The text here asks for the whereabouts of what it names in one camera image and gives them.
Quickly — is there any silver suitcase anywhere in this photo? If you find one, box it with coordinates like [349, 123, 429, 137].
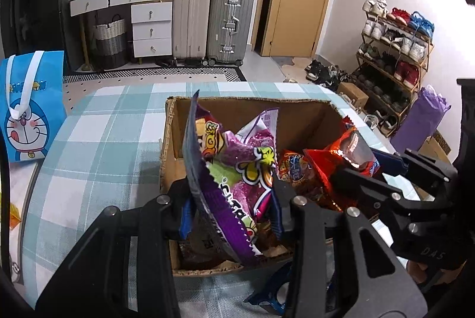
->
[206, 0, 256, 67]

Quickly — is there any blue snack packet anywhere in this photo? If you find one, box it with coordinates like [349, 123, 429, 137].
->
[243, 260, 297, 315]

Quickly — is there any woven basket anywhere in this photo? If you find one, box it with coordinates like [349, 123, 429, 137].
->
[91, 14, 129, 70]

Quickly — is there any red cookie packet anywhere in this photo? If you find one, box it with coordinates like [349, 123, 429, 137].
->
[304, 116, 383, 211]

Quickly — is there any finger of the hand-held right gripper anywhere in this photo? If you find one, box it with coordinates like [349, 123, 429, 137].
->
[332, 167, 438, 244]
[373, 149, 459, 196]

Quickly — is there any beige suitcase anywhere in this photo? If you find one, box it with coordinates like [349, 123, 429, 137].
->
[171, 0, 212, 67]

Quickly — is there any red cone snack bag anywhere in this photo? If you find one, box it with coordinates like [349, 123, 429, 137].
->
[278, 149, 324, 200]

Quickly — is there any blue cartoon gift bag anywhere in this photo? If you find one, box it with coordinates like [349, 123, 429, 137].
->
[0, 50, 68, 163]

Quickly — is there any small cardboard box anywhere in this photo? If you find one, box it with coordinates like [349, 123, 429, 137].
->
[336, 81, 370, 111]

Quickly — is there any patterned rug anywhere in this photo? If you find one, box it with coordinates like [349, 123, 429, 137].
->
[62, 66, 247, 85]

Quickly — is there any wooden shoe rack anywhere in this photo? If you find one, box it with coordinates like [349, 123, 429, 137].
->
[351, 0, 435, 138]

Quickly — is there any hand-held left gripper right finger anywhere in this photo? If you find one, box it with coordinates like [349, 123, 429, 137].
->
[269, 177, 427, 318]

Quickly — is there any white dresser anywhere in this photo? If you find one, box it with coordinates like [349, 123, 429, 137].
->
[70, 0, 174, 61]

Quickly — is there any yellow packet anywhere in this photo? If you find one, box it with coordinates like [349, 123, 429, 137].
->
[9, 203, 23, 230]

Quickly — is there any large cardboard box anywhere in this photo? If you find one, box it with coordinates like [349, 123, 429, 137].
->
[159, 95, 357, 278]

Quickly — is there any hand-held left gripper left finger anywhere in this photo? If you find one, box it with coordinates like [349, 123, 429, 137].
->
[35, 179, 201, 318]

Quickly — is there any pile of shoes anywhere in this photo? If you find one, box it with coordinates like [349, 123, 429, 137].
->
[304, 58, 348, 92]

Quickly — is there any person's right hand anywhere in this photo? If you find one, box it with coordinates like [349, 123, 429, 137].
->
[406, 260, 428, 284]

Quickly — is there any flat cardboard box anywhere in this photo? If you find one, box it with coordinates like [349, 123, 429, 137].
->
[419, 130, 452, 164]

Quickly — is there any checked tablecloth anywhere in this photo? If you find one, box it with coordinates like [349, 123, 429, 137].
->
[9, 80, 438, 318]

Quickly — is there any purple snack bag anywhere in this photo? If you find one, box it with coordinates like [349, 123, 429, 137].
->
[184, 90, 280, 268]

